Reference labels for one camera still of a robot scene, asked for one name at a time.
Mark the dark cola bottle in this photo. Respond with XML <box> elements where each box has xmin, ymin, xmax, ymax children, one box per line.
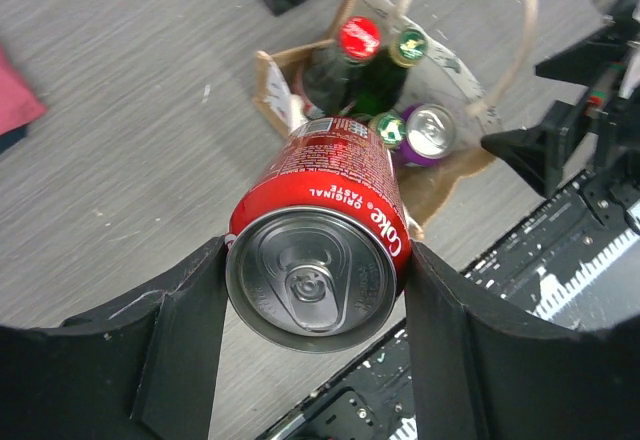
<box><xmin>295</xmin><ymin>16</ymin><xmax>380</xmax><ymax>119</ymax></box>

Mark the brown canvas bag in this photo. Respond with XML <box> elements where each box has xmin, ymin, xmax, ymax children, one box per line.
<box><xmin>253</xmin><ymin>0</ymin><xmax>538</xmax><ymax>240</ymax></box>

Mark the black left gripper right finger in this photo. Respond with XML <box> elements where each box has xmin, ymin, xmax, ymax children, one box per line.
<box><xmin>405</xmin><ymin>243</ymin><xmax>639</xmax><ymax>439</ymax></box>

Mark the red folded cloth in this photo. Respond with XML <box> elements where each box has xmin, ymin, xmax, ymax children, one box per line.
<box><xmin>1</xmin><ymin>49</ymin><xmax>47</xmax><ymax>135</ymax></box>

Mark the purple soda can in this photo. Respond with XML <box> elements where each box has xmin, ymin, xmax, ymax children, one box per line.
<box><xmin>392</xmin><ymin>103</ymin><xmax>457</xmax><ymax>167</ymax></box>

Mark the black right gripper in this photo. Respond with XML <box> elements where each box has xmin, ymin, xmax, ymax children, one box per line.
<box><xmin>481</xmin><ymin>0</ymin><xmax>639</xmax><ymax>199</ymax></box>

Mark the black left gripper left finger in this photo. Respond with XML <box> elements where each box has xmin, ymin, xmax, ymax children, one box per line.
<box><xmin>1</xmin><ymin>237</ymin><xmax>227</xmax><ymax>439</ymax></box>

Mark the red soda can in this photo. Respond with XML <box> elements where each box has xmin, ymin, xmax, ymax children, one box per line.
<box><xmin>225</xmin><ymin>117</ymin><xmax>411</xmax><ymax>353</ymax></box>

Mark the green glass bottle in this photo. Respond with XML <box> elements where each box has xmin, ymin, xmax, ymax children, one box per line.
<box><xmin>349</xmin><ymin>27</ymin><xmax>428</xmax><ymax>116</ymax></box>
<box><xmin>368</xmin><ymin>111</ymin><xmax>406</xmax><ymax>150</ymax></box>

